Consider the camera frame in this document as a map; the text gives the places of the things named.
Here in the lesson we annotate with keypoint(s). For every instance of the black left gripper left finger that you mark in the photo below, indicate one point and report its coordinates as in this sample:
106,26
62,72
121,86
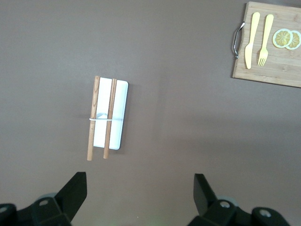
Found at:
70,193

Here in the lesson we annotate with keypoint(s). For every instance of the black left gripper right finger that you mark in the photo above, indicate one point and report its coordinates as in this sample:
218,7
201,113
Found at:
204,195

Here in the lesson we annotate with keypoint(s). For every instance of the brown table cover mat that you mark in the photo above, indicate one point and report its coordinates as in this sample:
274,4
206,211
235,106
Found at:
164,117

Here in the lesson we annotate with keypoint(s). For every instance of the wooden rack rod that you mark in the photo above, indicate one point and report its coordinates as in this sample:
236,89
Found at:
93,106
110,106

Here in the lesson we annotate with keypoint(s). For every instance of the white rack base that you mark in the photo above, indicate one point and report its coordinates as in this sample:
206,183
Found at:
118,101

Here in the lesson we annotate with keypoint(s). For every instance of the yellow plastic knife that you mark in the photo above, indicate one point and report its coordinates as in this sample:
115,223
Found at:
252,35

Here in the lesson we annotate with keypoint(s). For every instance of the lemon slice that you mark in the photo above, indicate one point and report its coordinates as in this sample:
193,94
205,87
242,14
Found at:
282,38
296,40

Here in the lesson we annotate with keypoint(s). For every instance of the yellow plastic fork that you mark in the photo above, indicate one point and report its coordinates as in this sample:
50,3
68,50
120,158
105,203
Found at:
266,30

